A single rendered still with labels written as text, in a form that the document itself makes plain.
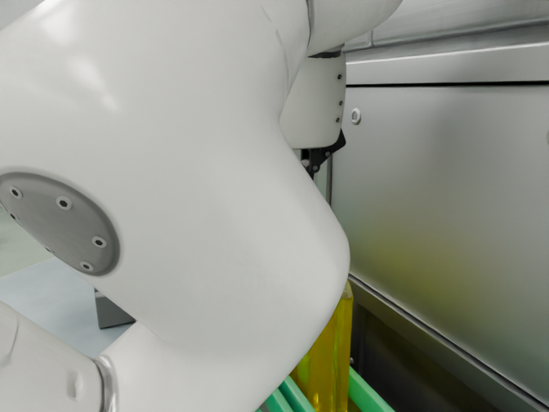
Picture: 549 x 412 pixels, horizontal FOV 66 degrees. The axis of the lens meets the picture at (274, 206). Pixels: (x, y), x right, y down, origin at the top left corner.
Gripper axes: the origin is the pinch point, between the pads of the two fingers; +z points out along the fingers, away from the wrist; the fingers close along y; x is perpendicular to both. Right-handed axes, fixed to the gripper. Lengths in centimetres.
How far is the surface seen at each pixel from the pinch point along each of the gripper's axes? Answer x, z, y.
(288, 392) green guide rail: 12.6, 19.3, 2.7
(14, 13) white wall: -587, 53, 89
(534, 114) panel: 15.9, -13.3, -14.3
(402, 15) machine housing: -4.0, -18.6, -14.2
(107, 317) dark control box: -40, 51, 21
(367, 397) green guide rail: 16.6, 18.1, -4.7
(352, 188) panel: -6.0, 4.7, -13.8
